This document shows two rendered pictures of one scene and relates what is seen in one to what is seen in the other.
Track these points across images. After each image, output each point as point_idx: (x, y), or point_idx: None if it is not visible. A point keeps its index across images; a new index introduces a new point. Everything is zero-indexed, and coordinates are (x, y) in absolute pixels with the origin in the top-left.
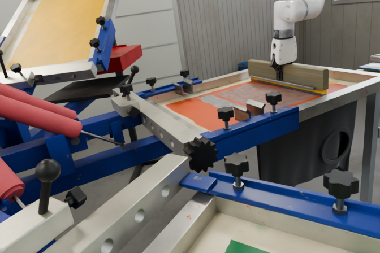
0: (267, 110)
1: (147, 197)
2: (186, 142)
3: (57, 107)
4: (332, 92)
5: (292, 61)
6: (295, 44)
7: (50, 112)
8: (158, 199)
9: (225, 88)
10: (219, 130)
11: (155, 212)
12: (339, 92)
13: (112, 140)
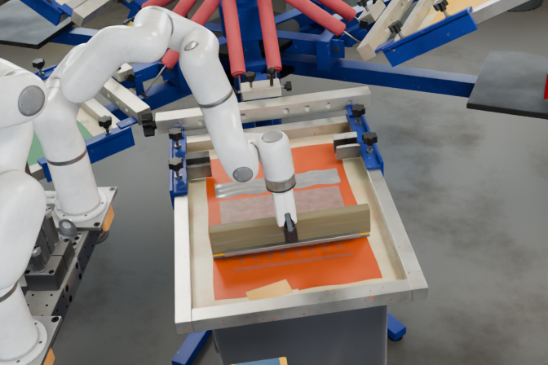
0: (225, 202)
1: (119, 100)
2: (156, 114)
3: (268, 53)
4: (220, 272)
5: (286, 229)
6: (274, 205)
7: (234, 49)
8: (123, 107)
9: (351, 200)
10: (183, 143)
11: (122, 110)
12: (181, 244)
13: (241, 101)
